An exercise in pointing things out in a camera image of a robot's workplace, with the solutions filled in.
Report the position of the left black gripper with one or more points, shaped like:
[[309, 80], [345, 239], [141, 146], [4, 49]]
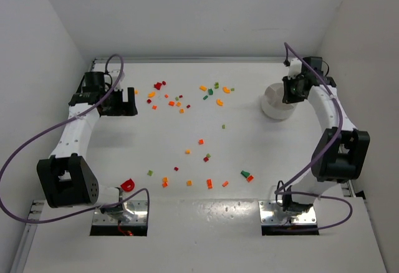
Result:
[[116, 108]]

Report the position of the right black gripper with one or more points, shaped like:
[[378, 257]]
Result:
[[291, 90]]

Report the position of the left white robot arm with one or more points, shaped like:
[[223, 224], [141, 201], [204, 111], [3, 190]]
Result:
[[65, 176]]

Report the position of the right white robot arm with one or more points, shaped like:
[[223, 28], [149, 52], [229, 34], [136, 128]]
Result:
[[340, 153]]

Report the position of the white divided bowl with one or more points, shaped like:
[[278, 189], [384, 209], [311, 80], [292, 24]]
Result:
[[272, 105]]

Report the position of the red lego cluster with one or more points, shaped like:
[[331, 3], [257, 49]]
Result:
[[159, 85]]

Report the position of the red arch lego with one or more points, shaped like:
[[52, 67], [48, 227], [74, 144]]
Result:
[[128, 185]]

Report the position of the yellow-orange flat lego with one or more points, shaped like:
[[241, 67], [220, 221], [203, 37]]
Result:
[[203, 88]]

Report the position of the dark green wedge lego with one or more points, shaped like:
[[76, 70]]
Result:
[[245, 174]]

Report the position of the orange double lego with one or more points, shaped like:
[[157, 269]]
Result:
[[209, 183]]

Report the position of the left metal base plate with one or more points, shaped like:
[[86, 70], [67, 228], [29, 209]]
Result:
[[130, 213]]

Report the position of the metal base plate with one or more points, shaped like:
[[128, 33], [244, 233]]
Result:
[[130, 213], [272, 215]]

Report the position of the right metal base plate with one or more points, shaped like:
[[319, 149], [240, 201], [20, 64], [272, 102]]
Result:
[[272, 215]]

